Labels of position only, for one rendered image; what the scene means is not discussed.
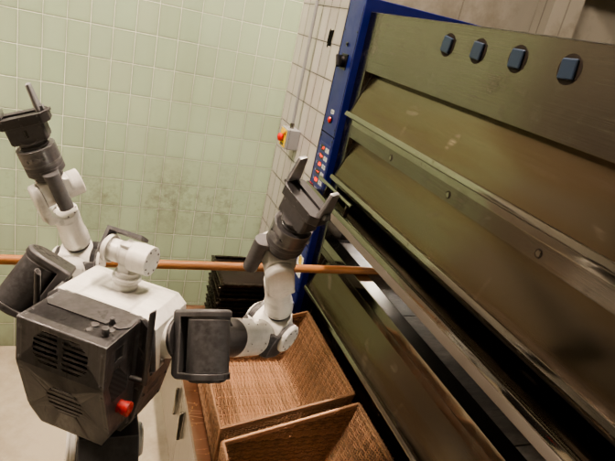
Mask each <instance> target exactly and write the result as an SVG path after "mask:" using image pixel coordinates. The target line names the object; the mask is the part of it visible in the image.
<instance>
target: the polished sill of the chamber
mask: <svg viewBox="0 0 615 461"><path fill-rule="evenodd" d="M323 247H324V249H325V250H326V251H327V253H328V254H329V255H330V257H331V258H332V259H333V261H334V262H335V263H336V264H337V265H340V266H359V265H358V264H357V263H356V261H355V260H354V259H353V258H352V257H351V255H350V254H349V253H348V252H347V251H346V250H345V248H344V247H343V246H342V245H341V244H340V242H339V241H338V240H335V239H325V240H324V243H323ZM345 275H346V276H347V278H348V279H349V280H350V282H351V283H352V284H353V286H354V287H355V288H356V289H357V291H358V292H359V293H360V295H361V296H362V297H363V299H364V300H365V301H366V303H367V304H368V305H369V306H370V308H371V309H372V310H373V312H374V313H375V314H376V315H377V316H378V317H379V318H380V320H381V321H382V322H383V324H384V325H385V326H386V328H387V329H388V330H389V331H390V333H391V334H392V335H393V337H394V338H395V339H396V341H397V342H398V343H399V344H400V346H401V347H402V348H403V350H404V351H405V352H406V354H407V355H408V356H409V358H410V359H411V360H412V361H413V362H414V363H415V365H416V366H417V367H418V368H419V370H420V371H421V372H422V373H423V375H424V376H425V377H426V379H427V380H428V381H429V383H430V384H431V385H432V386H433V388H434V389H435V390H436V392H437V393H438V394H439V396H440V397H441V398H442V400H443V401H444V402H445V403H446V405H447V406H448V407H449V409H450V410H451V411H452V412H453V413H454V414H455V415H456V417H457V418H458V419H459V421H460V422H461V423H462V425H463V426H464V427H465V428H466V430H467V431H468V432H469V434H470V435H471V436H472V438H473V439H474V440H475V442H476V443H477V444H478V445H479V447H480V448H481V449H482V451H483V452H484V453H485V455H486V456H487V457H488V458H489V459H490V461H527V460H526V459H525V458H524V457H523V455H522V454H521V453H520V452H519V451H518V450H517V448H516V447H515V446H514V445H513V444H512V442H511V441H510V440H509V439H508V438H507V437H506V435H505V434H504V433H503V432H502V431H501V429H500V428H499V427H498V426H497V425H496V424H495V422H494V421H493V420H492V419H491V418H490V416H489V415H488V414H486V413H485V412H484V411H483V409H482V408H481V407H480V406H479V405H478V403H477V402H476V401H475V400H474V399H473V398H472V396H471V395H470V394H469V393H468V392H467V390H466V389H465V388H464V387H463V386H462V385H461V383H460V382H459V381H458V380H457V379H456V377H455V376H454V375H453V374H452V373H451V372H450V370H449V369H448V368H447V367H446V366H445V364H444V363H443V362H442V361H441V360H440V359H439V357H438V356H437V355H436V354H435V353H434V351H433V350H432V349H431V348H430V347H429V346H428V345H427V343H426V342H425V341H424V340H423V339H422V338H421V337H420V336H419V335H418V334H417V332H416V331H415V330H414V329H413V328H412V326H411V325H410V324H409V323H408V322H407V321H406V319H405V318H404V317H403V316H402V315H401V313H400V312H399V311H398V310H397V309H396V308H395V306H394V305H393V304H392V303H391V302H390V300H389V299H388V298H387V297H386V296H385V295H384V293H383V292H382V291H381V290H380V289H379V288H378V286H377V285H376V284H375V283H374V282H373V281H372V279H371V278H370V277H369V276H368V275H367V274H348V273H345Z"/></svg>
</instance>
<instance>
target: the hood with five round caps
mask: <svg viewBox="0 0 615 461"><path fill-rule="evenodd" d="M366 71H367V72H370V73H372V74H375V75H377V76H380V77H383V78H385V79H387V80H391V81H394V82H397V83H400V84H402V85H404V86H407V87H409V88H412V89H415V90H417V91H421V92H423V93H426V94H429V95H432V96H434V97H437V98H439V99H441V100H444V101H447V102H451V103H454V104H456V105H458V106H461V107H464V108H466V109H469V110H472V111H473V112H476V113H480V114H483V115H486V116H489V117H490V118H493V119H496V120H498V121H501V122H504V123H507V124H510V125H513V126H515V127H518V128H521V129H523V130H525V131H528V132H530V133H533V134H537V135H540V136H542V137H545V138H547V139H550V140H553V141H555V142H558V143H560V144H562V145H567V146H570V147H572V148H575V149H577V150H579V151H582V152H585V153H587V154H590V155H593V156H596V157H599V158H602V159H604V160H607V161H610V162H611V163H614V164H615V46H614V45H608V44H601V43H594V42H587V41H581V40H574V39H567V38H554V37H548V36H541V35H534V34H527V33H520V32H513V31H507V30H500V29H493V28H486V27H474V26H467V25H460V24H453V23H447V22H439V21H433V20H425V19H419V18H412V17H405V16H393V15H386V14H380V15H379V18H378V22H377V26H376V29H375V33H374V37H373V41H372V48H371V52H370V56H369V59H368V63H367V67H366Z"/></svg>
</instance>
